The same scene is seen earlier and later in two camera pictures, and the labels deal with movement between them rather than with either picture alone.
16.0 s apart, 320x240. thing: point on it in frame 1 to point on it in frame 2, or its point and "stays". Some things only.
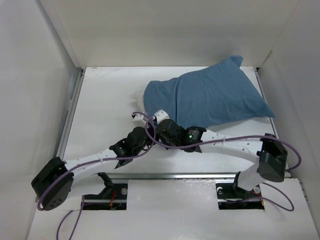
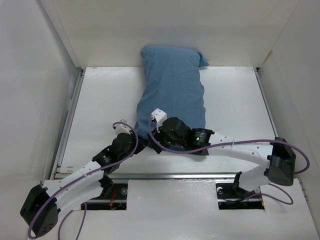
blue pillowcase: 217,93 to 171,81
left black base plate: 112,198 stays
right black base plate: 231,196 stays
